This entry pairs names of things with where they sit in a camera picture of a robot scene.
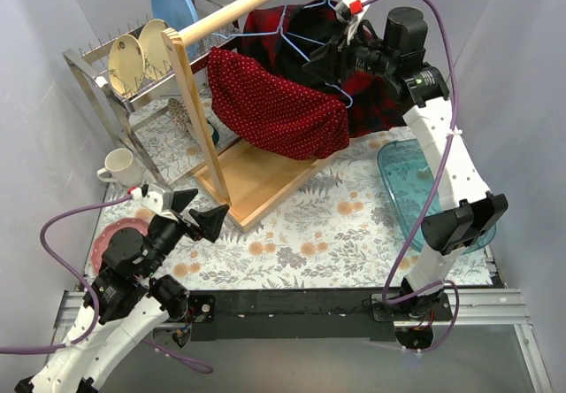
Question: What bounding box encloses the red plaid skirt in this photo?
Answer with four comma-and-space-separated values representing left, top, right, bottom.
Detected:
238, 4, 406, 138

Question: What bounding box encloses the light blue wire hanger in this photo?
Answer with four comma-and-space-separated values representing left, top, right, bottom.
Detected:
302, 0, 346, 23

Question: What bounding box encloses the red polka dot cloth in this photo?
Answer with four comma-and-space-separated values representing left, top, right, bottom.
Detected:
208, 48, 349, 160

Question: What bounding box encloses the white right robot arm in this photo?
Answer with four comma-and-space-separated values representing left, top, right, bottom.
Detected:
303, 1, 509, 320

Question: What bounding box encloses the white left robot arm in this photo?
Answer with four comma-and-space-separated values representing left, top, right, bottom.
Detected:
14, 185, 229, 392

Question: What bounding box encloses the wooden clothes rack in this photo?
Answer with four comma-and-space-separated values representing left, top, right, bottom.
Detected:
161, 0, 349, 232

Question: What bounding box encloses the pink dotted plate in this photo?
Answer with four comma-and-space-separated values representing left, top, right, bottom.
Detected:
90, 218, 149, 274

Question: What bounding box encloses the white mug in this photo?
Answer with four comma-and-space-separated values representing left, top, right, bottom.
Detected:
96, 148, 143, 188

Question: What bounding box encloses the teal cup under rack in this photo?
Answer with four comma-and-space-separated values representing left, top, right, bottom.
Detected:
207, 120, 220, 145

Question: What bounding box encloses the metal dish rack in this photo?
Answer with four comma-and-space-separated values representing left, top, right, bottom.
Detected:
63, 0, 223, 184

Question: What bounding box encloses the patterned bowl under rack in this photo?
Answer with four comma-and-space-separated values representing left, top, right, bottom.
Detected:
167, 98, 191, 133

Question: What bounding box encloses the teal plastic tray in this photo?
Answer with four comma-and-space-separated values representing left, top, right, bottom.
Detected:
377, 137, 509, 254

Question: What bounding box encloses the floral table mat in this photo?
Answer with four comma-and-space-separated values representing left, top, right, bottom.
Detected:
140, 115, 493, 290

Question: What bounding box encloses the cream plate rear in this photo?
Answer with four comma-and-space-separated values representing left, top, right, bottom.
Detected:
138, 19, 171, 81

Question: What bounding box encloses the cream plate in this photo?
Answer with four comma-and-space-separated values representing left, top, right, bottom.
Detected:
108, 34, 145, 98
138, 19, 171, 81

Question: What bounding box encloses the cream plate front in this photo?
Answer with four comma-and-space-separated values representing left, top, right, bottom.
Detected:
108, 34, 145, 98

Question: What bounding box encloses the blue plate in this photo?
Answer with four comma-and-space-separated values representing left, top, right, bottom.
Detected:
150, 0, 199, 32

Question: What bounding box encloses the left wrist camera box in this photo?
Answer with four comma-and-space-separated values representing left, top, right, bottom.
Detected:
128, 184, 177, 220

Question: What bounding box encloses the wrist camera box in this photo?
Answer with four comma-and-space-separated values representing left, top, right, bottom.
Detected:
335, 0, 368, 45
128, 184, 177, 220

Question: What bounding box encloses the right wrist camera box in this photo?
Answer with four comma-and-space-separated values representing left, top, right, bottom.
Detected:
335, 0, 368, 45

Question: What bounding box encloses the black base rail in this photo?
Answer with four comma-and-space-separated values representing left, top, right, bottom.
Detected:
136, 289, 452, 343

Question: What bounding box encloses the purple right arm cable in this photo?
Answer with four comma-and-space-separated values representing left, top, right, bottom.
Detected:
362, 0, 461, 352

